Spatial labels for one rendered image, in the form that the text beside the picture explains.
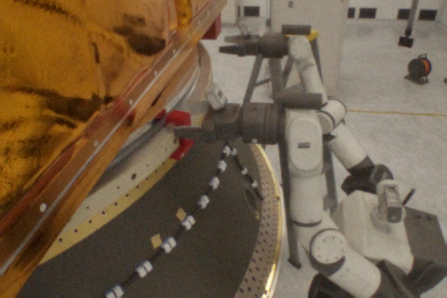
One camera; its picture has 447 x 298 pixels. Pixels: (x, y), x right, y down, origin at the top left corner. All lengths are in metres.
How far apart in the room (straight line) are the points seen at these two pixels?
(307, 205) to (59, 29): 0.56
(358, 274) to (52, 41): 0.76
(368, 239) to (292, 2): 3.45
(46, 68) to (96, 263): 0.47
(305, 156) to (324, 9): 3.64
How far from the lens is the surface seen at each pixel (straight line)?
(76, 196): 0.60
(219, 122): 0.68
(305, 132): 0.66
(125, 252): 0.81
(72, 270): 0.78
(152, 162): 0.77
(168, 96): 0.89
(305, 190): 0.73
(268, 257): 1.19
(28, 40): 0.41
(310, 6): 4.23
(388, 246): 1.06
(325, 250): 0.78
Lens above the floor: 2.15
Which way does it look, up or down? 33 degrees down
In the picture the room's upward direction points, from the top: 2 degrees counter-clockwise
